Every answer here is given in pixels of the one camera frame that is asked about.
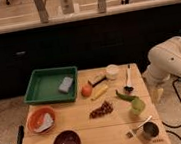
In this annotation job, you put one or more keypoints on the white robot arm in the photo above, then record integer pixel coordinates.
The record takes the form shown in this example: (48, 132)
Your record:
(164, 61)

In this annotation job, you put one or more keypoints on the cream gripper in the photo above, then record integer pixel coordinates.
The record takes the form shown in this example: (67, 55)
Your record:
(156, 93)

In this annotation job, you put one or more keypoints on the grey sponge block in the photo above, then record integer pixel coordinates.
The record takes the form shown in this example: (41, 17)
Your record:
(66, 84)

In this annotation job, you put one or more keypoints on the orange bowl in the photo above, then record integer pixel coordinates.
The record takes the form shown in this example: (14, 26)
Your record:
(35, 120)

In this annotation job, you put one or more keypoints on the white cloth in bowl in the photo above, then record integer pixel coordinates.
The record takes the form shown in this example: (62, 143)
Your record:
(47, 122)

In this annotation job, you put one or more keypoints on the green chili pepper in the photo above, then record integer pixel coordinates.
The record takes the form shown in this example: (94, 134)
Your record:
(126, 97)

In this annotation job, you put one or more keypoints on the orange tomato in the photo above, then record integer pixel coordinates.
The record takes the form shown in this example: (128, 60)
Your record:
(86, 90)

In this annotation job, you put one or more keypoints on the light green pear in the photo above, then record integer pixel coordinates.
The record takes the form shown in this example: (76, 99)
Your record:
(137, 106)

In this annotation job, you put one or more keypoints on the white cup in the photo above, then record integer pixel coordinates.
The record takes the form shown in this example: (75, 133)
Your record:
(112, 71)

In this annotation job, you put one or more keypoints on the small metal cup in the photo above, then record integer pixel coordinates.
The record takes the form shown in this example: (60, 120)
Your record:
(150, 130)

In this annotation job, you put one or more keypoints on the green plastic tray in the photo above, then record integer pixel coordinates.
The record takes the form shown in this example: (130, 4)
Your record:
(44, 84)

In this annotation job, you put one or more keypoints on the dark red grape bunch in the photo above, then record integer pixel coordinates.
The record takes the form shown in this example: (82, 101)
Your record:
(104, 109)

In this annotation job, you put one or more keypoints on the white remote on shelf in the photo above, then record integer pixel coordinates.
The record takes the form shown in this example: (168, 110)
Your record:
(67, 6)

